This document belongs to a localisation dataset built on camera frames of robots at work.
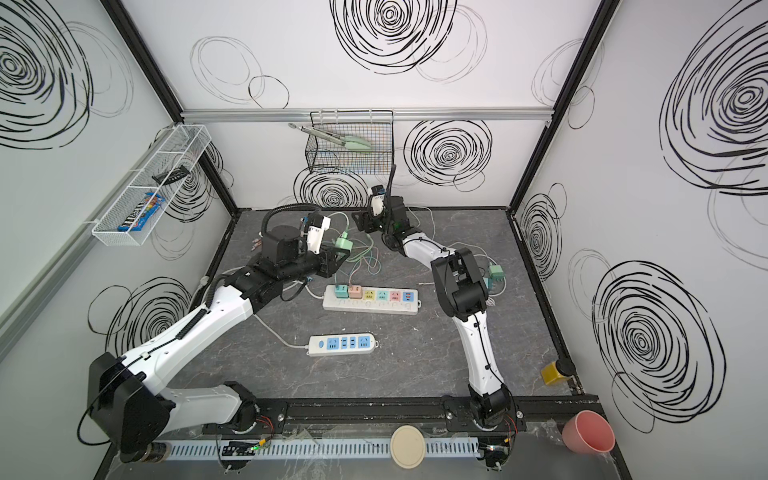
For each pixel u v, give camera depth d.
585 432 0.63
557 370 0.73
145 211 0.68
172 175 0.77
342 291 0.89
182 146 0.91
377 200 0.89
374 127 0.94
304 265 0.63
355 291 0.89
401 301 0.92
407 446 0.64
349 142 0.92
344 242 0.74
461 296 0.60
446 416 0.74
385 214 0.88
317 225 0.66
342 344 0.83
